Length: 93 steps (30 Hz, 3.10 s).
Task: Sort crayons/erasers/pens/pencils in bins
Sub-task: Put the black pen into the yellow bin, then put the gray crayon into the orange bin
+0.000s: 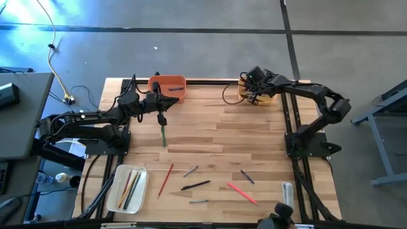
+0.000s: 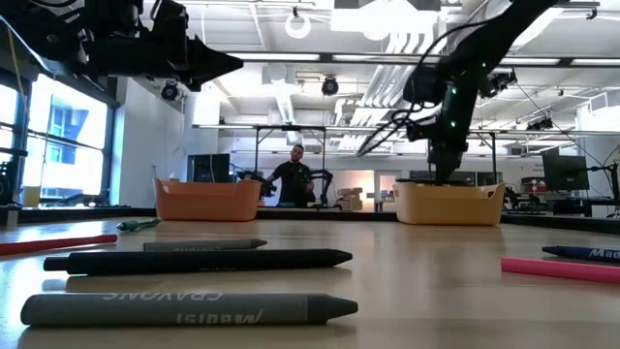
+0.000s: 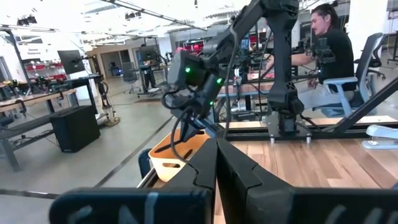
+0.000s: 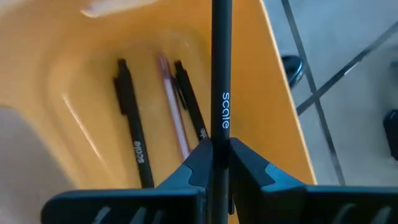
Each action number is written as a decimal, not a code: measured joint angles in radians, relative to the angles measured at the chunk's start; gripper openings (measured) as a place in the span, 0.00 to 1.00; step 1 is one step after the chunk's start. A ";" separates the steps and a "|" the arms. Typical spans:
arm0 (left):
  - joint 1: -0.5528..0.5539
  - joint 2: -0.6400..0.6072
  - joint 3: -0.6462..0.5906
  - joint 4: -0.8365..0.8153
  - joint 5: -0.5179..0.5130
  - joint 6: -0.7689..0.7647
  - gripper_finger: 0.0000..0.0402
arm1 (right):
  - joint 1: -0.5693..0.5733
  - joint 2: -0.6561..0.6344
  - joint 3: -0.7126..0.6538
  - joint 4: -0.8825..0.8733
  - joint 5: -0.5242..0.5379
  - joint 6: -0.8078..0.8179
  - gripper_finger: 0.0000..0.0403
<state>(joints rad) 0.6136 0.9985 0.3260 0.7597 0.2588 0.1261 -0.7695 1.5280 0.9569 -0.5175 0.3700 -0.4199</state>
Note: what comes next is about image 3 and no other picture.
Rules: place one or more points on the blue-grey office chair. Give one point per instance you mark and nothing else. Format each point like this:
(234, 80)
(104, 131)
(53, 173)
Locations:
(368, 62)

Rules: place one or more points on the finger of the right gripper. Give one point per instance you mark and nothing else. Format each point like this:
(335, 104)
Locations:
(186, 132)
(198, 129)

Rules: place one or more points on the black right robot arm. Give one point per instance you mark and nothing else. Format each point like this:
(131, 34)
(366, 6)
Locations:
(281, 62)

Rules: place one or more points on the red parts shelf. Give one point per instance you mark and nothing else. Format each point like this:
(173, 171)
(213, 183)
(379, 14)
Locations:
(194, 47)

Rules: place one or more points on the black computer monitor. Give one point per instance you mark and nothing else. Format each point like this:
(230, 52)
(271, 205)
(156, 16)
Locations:
(148, 53)
(71, 61)

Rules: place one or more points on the person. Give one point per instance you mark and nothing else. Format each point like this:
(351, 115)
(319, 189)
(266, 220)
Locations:
(339, 49)

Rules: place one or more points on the yellow plastic bin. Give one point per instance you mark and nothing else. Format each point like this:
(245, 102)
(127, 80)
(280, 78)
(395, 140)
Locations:
(161, 174)

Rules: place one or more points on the black cabinet box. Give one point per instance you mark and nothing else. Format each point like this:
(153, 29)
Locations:
(74, 129)

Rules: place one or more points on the black desk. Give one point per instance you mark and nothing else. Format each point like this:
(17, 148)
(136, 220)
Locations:
(152, 67)

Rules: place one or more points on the wooden workbench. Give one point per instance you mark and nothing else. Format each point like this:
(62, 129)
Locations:
(31, 99)

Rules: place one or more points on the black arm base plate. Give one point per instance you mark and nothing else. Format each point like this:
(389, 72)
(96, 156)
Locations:
(298, 132)

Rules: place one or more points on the white stapler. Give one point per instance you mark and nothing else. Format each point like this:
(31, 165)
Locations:
(382, 132)

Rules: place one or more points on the grey office chair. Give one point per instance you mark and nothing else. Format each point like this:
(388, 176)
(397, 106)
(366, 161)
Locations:
(129, 74)

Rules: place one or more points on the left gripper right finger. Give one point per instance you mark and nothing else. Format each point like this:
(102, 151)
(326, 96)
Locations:
(239, 186)

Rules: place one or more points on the black robot stand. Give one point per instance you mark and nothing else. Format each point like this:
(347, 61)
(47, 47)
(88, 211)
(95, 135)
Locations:
(104, 90)

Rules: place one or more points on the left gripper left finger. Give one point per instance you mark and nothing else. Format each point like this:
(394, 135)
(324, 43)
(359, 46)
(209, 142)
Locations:
(202, 174)

